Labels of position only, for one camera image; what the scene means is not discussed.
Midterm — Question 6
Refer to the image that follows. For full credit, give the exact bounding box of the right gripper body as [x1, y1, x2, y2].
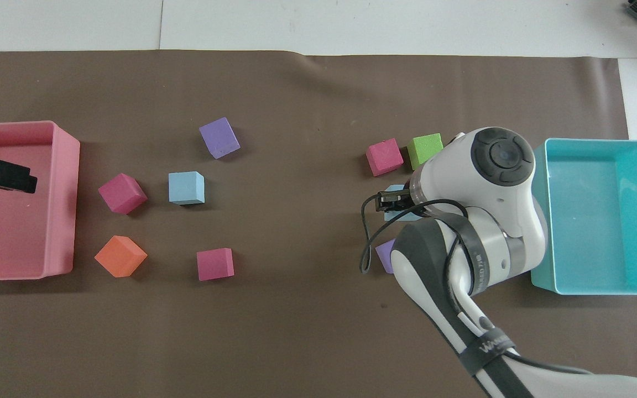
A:
[378, 190, 412, 214]

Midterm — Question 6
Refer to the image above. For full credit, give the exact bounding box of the light blue foam cube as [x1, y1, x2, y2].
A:
[383, 184, 424, 223]
[168, 171, 206, 206]

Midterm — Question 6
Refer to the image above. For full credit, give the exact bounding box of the magenta foam cube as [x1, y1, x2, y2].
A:
[196, 248, 235, 282]
[98, 173, 148, 215]
[366, 138, 404, 177]

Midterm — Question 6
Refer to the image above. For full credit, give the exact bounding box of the purple foam cube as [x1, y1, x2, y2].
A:
[199, 117, 241, 160]
[375, 239, 398, 275]

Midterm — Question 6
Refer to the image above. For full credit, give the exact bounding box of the green foam cube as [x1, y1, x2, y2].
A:
[406, 133, 444, 171]

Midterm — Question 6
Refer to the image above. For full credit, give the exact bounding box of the teal plastic bin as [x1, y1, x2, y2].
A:
[530, 138, 637, 296]

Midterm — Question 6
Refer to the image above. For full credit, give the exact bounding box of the orange foam cube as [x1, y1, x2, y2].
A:
[94, 235, 148, 278]

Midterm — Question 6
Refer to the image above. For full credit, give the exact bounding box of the pink plastic bin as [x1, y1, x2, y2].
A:
[0, 121, 81, 282]

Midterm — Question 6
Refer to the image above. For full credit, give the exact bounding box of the black cable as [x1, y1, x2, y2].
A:
[359, 191, 593, 374]

